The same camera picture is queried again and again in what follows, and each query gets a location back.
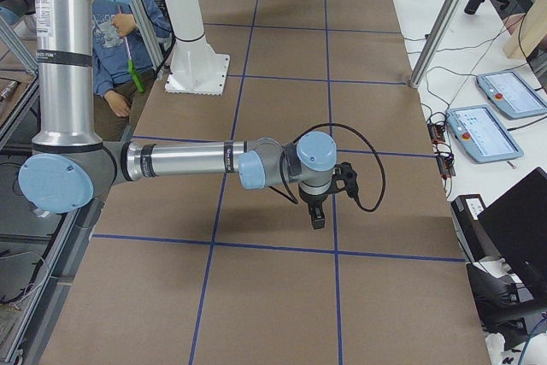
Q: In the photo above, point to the brown paper table cover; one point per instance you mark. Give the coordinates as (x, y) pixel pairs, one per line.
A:
(195, 269)

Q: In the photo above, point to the teach pendant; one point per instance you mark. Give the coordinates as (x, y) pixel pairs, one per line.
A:
(482, 135)
(511, 94)

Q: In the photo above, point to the near teach pendant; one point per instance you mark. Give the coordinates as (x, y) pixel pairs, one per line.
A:
(482, 135)

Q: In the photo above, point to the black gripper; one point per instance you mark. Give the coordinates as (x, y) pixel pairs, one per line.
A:
(313, 202)

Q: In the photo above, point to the person in blue sweater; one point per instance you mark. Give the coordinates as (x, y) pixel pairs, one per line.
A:
(117, 102)

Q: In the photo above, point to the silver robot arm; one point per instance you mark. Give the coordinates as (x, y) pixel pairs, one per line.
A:
(70, 164)

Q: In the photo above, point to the black laptop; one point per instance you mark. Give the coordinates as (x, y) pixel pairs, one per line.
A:
(516, 225)

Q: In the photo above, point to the black box with label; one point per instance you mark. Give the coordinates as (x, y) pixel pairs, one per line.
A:
(475, 241)

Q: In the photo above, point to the wooden board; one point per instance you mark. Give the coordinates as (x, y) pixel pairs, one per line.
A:
(527, 31)

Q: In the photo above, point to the far teach pendant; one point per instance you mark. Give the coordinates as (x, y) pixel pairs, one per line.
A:
(511, 94)

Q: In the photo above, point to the green and pink stick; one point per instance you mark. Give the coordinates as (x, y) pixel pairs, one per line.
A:
(131, 68)

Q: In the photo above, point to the orange electronics board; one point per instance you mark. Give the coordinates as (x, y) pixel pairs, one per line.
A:
(436, 133)

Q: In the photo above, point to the aluminium frame post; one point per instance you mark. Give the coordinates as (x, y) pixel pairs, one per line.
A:
(434, 39)

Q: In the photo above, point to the white camera stand column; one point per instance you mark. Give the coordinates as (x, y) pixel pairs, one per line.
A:
(195, 67)

